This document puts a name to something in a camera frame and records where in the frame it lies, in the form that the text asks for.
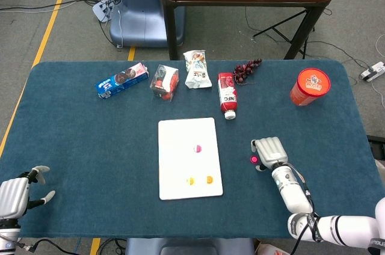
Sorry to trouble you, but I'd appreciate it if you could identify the red white NFC juice bottle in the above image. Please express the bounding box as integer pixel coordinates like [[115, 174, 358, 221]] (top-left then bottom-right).
[[217, 72, 239, 121]]

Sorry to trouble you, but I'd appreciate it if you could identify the orange cylindrical canister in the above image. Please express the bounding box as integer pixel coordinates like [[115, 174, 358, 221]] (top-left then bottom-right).
[[289, 67, 331, 108]]

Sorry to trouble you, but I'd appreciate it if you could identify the black cable with connector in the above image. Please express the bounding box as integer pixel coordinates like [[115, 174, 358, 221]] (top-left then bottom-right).
[[13, 238, 81, 255]]

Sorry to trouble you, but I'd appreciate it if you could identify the white cutting board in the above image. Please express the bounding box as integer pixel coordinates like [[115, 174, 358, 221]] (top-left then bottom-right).
[[158, 117, 224, 201]]

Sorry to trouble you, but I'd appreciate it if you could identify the blue Oreo cookie box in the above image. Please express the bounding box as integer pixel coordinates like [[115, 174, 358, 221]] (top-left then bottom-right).
[[95, 62, 150, 100]]

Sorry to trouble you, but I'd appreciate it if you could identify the blue felt table cover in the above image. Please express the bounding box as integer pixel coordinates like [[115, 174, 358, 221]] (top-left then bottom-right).
[[0, 59, 383, 239]]

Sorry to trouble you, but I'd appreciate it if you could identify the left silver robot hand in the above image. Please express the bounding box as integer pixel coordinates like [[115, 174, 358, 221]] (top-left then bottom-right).
[[0, 165, 57, 220]]

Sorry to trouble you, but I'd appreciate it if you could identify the white crumpled snack bag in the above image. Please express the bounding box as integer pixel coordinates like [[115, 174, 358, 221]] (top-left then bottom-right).
[[182, 49, 213, 90]]

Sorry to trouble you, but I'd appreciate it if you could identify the dark red grape bunch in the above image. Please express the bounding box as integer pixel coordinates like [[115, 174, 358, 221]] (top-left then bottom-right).
[[232, 58, 263, 86]]

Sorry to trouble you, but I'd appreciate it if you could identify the red white carton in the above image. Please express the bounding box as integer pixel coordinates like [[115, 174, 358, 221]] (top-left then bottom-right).
[[254, 241, 290, 255]]

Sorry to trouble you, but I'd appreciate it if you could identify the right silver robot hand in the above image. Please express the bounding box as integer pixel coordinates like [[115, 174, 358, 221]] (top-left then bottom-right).
[[250, 137, 289, 172]]

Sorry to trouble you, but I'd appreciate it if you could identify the blue-grey machine pedestal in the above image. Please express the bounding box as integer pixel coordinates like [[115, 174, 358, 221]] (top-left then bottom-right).
[[109, 0, 186, 48]]

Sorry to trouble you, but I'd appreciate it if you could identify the white power strip with plugs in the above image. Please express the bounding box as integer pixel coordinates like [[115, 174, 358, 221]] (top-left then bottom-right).
[[91, 0, 120, 23]]

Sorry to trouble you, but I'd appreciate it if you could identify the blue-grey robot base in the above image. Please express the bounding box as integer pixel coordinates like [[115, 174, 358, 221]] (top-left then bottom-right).
[[125, 238, 256, 255]]

